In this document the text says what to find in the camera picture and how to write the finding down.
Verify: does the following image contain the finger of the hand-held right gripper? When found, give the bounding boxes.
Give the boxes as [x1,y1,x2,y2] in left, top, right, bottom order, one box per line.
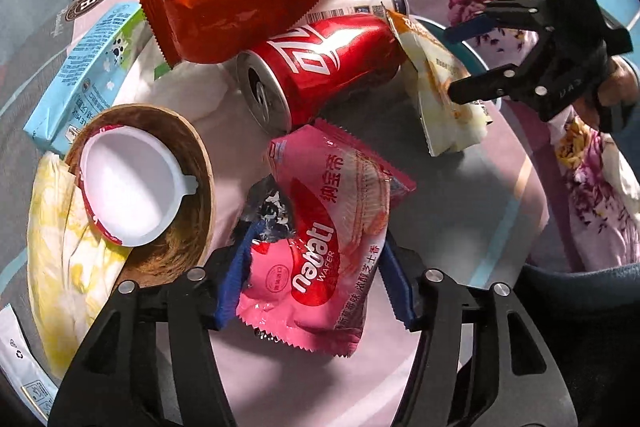
[444,0,557,44]
[446,63,551,106]

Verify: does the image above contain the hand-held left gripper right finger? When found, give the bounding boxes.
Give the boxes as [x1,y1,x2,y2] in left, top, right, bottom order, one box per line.
[382,237,581,427]

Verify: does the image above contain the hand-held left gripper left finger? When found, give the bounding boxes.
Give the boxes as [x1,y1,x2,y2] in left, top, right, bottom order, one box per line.
[47,227,261,427]

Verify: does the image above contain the yellow white snack packet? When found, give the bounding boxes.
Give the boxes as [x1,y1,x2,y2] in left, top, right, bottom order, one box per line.
[385,7,493,158]

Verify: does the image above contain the wooden bowl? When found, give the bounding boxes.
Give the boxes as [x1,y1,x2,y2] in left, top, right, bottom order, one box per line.
[65,105,216,289]

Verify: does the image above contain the pink wafer wrapper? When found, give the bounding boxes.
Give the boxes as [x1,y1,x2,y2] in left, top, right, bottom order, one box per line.
[235,119,418,358]

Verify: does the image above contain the white plastic egg-shaped cup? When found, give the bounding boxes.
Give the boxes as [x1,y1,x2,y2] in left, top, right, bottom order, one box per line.
[75,124,201,248]

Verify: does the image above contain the red soda can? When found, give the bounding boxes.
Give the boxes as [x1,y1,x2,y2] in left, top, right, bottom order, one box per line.
[236,13,406,135]

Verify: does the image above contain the yellow paper napkin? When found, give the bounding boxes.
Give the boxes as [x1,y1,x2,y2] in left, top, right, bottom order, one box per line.
[27,152,133,380]

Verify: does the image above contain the light blue carton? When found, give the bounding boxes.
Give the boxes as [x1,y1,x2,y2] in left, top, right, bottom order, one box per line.
[24,2,171,158]

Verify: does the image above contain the red snack wrapper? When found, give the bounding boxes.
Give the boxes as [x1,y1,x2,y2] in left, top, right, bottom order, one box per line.
[137,0,348,70]

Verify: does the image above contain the person's right hand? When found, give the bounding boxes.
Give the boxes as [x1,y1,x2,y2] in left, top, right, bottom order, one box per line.
[597,56,640,128]

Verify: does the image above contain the teal round container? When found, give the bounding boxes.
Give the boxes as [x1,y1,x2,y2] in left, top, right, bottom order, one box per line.
[412,14,493,80]

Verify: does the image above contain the plaid tablecloth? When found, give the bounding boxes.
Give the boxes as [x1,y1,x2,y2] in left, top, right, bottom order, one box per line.
[0,0,551,427]

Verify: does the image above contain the person's dark clothing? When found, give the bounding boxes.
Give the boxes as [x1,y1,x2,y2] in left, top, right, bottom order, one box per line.
[515,257,640,427]

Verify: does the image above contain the white plastic packet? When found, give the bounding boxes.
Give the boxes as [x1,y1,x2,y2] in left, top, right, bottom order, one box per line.
[0,304,61,410]

